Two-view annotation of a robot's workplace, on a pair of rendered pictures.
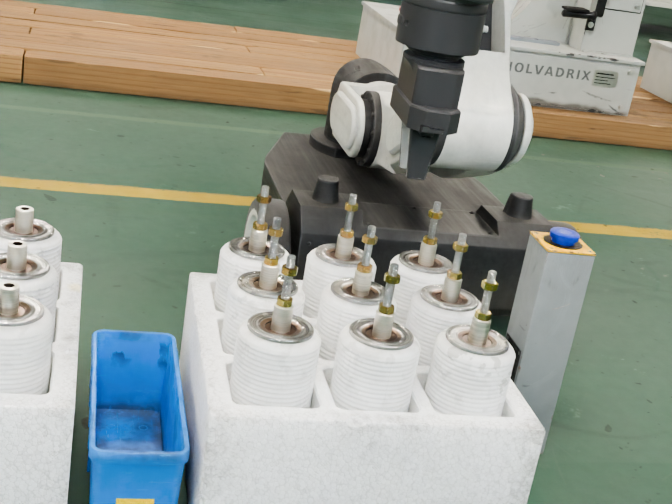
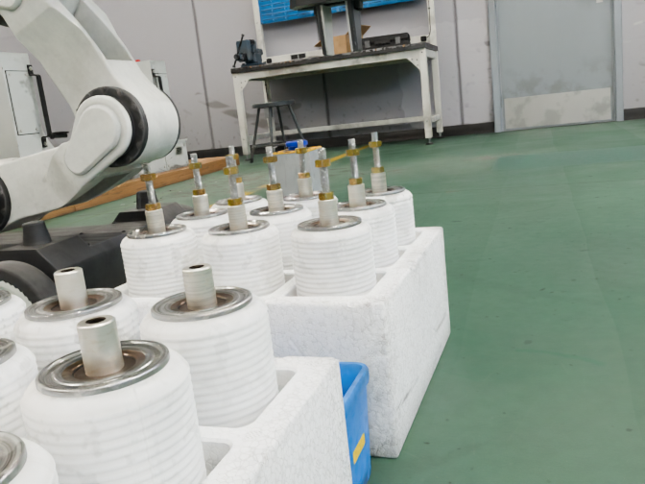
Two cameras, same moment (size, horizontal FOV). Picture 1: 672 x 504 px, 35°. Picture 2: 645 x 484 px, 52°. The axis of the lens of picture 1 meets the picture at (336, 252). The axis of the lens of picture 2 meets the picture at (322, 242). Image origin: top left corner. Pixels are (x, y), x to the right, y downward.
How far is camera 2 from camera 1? 1.03 m
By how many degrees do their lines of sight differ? 54
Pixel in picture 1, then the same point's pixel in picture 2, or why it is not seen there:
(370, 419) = (412, 259)
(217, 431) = (387, 318)
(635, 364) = not seen: hidden behind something
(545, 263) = (309, 160)
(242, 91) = not seen: outside the picture
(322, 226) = (65, 258)
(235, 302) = (244, 247)
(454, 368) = (397, 208)
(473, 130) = (159, 117)
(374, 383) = (393, 234)
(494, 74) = (139, 76)
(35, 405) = (321, 375)
